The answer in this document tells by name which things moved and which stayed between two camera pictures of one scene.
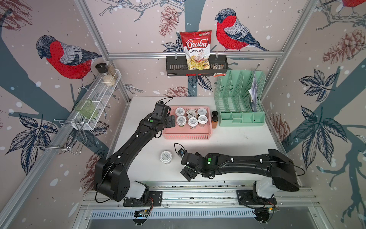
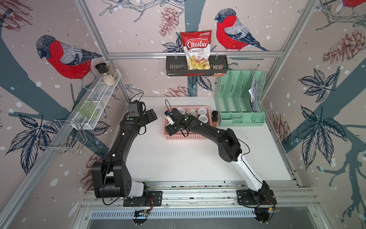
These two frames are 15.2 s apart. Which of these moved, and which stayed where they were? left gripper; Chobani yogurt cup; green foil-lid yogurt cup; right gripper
Moved: left gripper; right gripper
Stayed: Chobani yogurt cup; green foil-lid yogurt cup
